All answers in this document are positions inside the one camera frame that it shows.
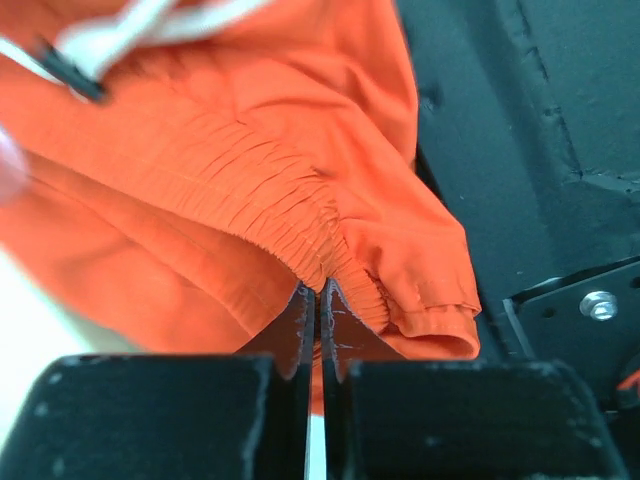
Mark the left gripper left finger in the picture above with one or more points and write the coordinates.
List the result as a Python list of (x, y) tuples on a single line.
[(135, 416)]

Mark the orange shorts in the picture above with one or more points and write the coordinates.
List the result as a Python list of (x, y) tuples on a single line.
[(220, 175)]

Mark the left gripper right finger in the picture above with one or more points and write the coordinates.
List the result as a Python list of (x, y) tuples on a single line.
[(388, 418)]

